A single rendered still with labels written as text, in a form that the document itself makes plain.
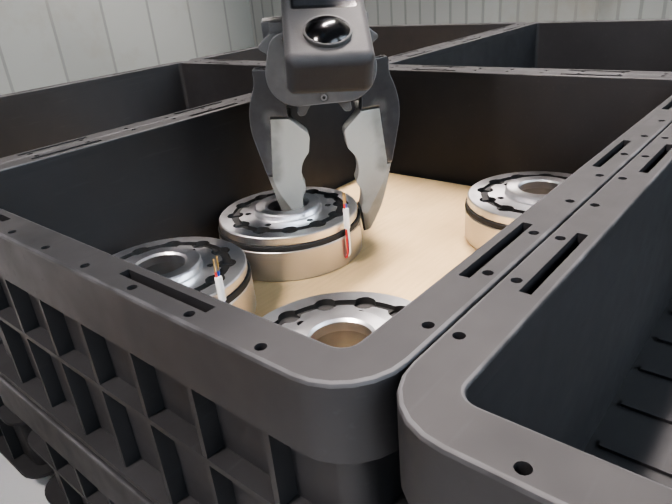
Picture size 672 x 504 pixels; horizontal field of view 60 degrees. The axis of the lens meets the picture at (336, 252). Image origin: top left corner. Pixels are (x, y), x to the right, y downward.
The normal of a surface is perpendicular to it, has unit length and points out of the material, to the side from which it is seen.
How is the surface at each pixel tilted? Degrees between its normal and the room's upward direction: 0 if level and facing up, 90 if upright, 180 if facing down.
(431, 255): 0
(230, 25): 90
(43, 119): 90
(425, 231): 0
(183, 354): 90
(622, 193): 0
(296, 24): 31
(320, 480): 90
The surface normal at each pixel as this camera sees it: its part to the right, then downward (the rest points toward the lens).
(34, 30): 0.79, 0.21
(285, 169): 0.10, 0.42
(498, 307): -0.08, -0.90
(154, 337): -0.64, 0.38
